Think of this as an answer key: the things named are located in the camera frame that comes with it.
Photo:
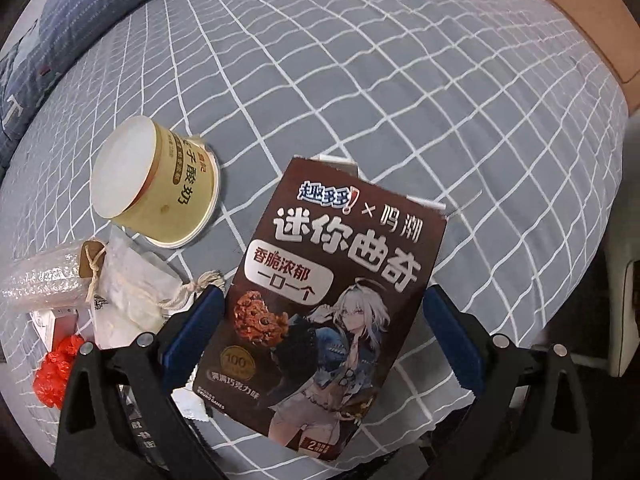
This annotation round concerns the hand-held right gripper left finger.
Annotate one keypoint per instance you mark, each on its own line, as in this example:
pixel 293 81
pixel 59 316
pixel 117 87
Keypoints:
pixel 195 325

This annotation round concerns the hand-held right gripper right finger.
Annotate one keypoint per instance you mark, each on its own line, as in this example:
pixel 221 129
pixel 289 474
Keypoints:
pixel 450 335

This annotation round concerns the yellow yogurt cup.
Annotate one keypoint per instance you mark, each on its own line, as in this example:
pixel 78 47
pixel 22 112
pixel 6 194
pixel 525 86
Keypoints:
pixel 175 195

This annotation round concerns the brown printed cookie box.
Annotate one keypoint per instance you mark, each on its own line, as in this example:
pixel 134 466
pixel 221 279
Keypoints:
pixel 325 270

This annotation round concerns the white earphone box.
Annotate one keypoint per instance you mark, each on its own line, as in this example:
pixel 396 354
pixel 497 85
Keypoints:
pixel 50 322

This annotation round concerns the small white sachet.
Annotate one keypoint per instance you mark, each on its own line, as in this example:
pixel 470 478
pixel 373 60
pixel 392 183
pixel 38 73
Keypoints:
pixel 190 402

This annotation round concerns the crumpled red plastic bag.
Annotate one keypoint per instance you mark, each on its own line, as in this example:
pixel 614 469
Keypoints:
pixel 57 370

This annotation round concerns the clear bubble wrap roll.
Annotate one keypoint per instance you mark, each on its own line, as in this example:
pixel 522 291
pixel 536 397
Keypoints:
pixel 45 280

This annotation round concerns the grey checked bedsheet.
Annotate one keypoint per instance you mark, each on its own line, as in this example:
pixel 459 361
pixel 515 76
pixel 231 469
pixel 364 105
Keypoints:
pixel 350 85

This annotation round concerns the blue striped quilt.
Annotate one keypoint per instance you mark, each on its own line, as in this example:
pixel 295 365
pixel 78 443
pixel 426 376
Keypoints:
pixel 75 10

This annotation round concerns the wooden bed frame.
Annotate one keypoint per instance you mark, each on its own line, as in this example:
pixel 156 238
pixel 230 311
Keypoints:
pixel 575 0

